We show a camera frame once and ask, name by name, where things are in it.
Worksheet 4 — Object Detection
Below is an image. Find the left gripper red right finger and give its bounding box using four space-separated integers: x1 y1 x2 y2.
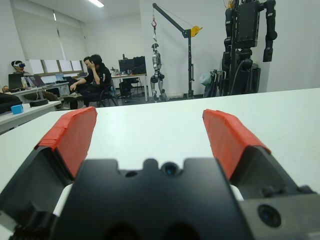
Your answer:
202 108 315 201

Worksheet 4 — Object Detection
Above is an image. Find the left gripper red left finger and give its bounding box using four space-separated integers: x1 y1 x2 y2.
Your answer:
0 106 99 215

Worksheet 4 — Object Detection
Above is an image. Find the small blue box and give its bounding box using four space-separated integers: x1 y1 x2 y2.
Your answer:
10 104 24 116

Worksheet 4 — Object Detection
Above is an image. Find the black round puck device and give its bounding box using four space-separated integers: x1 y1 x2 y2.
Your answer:
29 99 49 108

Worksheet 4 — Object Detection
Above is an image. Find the white side table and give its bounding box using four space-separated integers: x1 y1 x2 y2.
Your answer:
0 100 62 135

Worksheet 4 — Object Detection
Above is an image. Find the black folding chair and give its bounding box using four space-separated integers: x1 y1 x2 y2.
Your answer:
96 83 120 107

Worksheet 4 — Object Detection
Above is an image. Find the grey office desk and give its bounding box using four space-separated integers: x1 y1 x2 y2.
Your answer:
3 81 71 99

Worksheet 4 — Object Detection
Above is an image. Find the folded black cart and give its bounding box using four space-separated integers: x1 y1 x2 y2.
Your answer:
203 69 227 98

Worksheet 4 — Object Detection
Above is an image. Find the green plastic bag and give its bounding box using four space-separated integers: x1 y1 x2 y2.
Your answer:
199 72 213 87

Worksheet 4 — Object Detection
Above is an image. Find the grey purple laptop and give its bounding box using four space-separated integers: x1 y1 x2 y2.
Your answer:
26 74 46 87

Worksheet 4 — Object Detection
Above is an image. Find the person in black t-shirt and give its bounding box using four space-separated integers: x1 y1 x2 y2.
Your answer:
74 53 113 108

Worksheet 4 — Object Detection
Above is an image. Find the black carry bag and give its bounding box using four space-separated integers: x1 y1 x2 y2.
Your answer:
0 92 23 114

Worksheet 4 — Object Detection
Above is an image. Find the black desk chair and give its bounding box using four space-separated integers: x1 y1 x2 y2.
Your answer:
119 77 141 104

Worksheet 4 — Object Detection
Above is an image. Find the man in black jacket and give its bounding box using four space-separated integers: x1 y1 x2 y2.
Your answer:
69 56 92 97

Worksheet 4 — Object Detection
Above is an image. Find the black laptop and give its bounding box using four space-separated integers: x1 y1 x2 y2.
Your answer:
8 73 25 91

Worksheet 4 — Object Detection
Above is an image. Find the white desk with monitors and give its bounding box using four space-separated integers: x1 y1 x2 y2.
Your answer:
111 73 150 102

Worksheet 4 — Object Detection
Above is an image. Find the black floor crane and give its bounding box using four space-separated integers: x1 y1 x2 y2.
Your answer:
152 2 198 100

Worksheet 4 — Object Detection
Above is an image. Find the black computer monitor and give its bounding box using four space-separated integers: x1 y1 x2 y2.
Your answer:
118 59 135 75

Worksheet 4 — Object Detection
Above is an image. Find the person wearing VR headset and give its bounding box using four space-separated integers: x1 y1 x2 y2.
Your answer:
10 59 74 111

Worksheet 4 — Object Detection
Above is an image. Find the white roller blind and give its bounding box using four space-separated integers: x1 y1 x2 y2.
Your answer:
11 2 87 61

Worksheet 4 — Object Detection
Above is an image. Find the silver humanoid robot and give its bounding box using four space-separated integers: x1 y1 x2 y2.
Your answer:
149 42 169 102

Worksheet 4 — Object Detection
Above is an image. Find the yellow crane winch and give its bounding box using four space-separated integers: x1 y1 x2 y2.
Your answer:
190 25 204 38

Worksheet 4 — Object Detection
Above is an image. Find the black humanoid robot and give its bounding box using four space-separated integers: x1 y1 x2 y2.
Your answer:
221 0 279 97

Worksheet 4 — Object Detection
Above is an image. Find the hoist strap with red hook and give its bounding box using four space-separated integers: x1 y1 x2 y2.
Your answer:
150 17 159 44

